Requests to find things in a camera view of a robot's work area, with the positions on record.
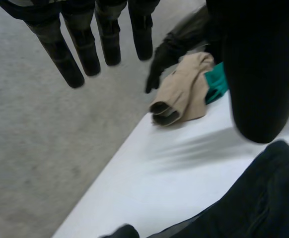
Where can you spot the beige shorts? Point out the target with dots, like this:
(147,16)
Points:
(184,94)

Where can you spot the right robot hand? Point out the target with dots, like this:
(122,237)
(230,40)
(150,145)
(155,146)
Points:
(159,65)

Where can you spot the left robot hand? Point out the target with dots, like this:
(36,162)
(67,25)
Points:
(261,74)

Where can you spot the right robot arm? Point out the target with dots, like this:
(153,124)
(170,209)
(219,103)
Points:
(191,29)

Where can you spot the dark blue cloth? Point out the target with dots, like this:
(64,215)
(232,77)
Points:
(253,193)

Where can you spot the teal towel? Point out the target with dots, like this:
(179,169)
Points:
(215,85)

